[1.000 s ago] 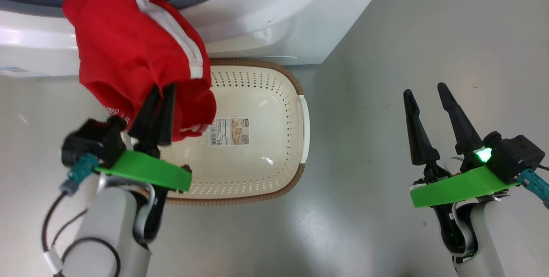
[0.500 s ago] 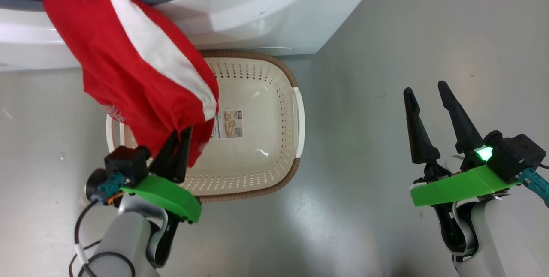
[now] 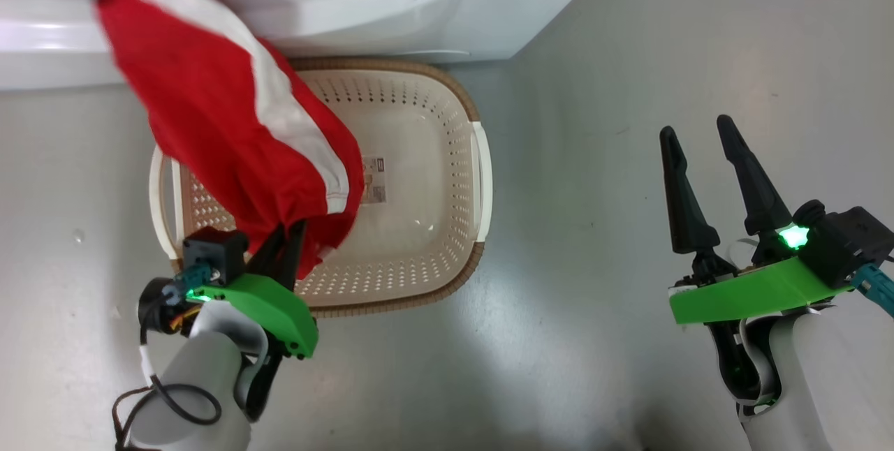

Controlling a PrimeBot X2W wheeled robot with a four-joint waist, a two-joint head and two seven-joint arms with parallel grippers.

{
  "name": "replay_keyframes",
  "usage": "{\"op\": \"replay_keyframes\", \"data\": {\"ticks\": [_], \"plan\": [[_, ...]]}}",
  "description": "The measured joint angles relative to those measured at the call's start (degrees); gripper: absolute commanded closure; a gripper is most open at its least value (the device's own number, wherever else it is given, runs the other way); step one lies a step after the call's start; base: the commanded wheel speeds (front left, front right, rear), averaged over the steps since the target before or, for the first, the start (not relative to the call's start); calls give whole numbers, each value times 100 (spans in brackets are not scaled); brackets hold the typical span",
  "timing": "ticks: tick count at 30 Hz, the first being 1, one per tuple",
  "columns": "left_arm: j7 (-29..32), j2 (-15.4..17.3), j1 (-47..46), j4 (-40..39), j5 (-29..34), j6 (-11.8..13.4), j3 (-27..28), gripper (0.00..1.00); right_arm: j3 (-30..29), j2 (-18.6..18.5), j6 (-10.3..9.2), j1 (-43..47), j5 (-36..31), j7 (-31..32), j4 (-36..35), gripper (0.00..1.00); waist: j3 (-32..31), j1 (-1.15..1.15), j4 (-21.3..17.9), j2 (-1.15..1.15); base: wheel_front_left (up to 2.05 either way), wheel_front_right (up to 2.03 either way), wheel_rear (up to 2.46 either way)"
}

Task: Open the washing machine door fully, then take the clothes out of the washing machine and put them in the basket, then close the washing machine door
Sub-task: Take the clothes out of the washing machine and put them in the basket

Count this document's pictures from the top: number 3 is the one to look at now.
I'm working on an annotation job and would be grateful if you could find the beige perforated laundry basket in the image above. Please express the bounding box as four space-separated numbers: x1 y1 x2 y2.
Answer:
149 57 494 318

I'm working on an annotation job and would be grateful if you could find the teal cable connector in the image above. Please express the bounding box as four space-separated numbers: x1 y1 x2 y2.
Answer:
851 263 894 319
171 263 214 300

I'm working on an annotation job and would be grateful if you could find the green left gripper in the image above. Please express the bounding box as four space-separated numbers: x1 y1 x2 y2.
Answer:
185 221 318 360

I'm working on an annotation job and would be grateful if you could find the brown braided cable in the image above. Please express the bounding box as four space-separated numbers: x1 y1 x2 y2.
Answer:
112 385 158 451

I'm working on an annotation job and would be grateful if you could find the red garment with white stripes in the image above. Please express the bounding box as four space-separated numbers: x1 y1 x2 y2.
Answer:
94 0 365 281

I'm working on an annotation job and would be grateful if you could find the paper basket label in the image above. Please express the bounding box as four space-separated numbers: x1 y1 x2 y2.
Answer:
362 156 387 205

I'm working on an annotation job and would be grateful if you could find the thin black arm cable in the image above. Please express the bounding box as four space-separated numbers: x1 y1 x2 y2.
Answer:
138 325 223 427

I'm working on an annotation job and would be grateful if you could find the white front-load washing machine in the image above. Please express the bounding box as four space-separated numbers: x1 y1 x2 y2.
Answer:
0 0 622 92

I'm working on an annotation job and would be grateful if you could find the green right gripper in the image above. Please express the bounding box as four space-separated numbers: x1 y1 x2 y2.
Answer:
659 114 853 326

